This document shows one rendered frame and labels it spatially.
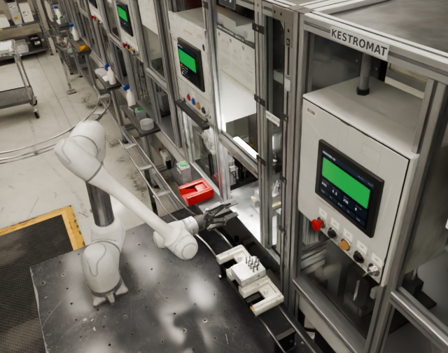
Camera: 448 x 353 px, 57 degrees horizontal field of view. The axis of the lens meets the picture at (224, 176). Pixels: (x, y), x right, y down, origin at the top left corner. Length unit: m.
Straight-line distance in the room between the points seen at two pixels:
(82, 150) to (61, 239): 2.01
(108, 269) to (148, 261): 0.32
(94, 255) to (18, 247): 1.80
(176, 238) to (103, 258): 0.44
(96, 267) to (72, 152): 0.61
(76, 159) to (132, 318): 0.82
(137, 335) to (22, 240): 2.01
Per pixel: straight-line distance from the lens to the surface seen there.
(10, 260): 3.73
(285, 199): 1.64
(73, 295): 2.32
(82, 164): 1.76
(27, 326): 3.22
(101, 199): 2.08
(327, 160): 1.26
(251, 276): 1.87
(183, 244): 1.77
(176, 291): 2.18
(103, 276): 2.12
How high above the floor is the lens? 2.36
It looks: 36 degrees down
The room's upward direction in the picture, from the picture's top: 5 degrees counter-clockwise
